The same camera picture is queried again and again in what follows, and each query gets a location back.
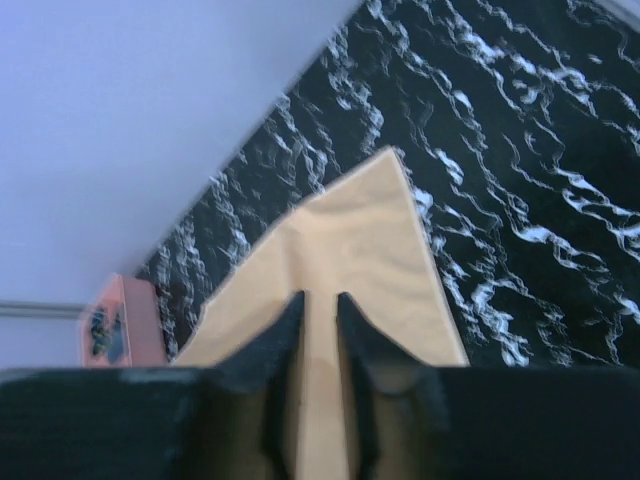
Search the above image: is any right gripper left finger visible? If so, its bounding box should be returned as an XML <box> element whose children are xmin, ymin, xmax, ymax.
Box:
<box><xmin>212</xmin><ymin>291</ymin><xmax>305</xmax><ymax>475</ymax></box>

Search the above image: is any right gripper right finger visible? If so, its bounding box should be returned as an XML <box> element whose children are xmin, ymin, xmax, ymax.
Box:
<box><xmin>337</xmin><ymin>292</ymin><xmax>450</xmax><ymax>478</ymax></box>

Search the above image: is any peach cloth napkin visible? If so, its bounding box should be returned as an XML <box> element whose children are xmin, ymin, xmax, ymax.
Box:
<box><xmin>175</xmin><ymin>147</ymin><xmax>468</xmax><ymax>479</ymax></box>

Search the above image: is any pink divided organizer tray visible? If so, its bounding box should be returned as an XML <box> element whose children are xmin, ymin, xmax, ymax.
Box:
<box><xmin>79</xmin><ymin>274</ymin><xmax>167</xmax><ymax>368</ymax></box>

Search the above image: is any black marble pattern mat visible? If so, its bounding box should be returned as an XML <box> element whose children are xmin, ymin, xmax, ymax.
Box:
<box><xmin>139</xmin><ymin>1</ymin><xmax>639</xmax><ymax>367</ymax></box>

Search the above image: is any left rear aluminium post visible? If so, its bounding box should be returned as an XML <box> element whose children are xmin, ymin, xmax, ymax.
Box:
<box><xmin>0</xmin><ymin>300</ymin><xmax>88</xmax><ymax>320</ymax></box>

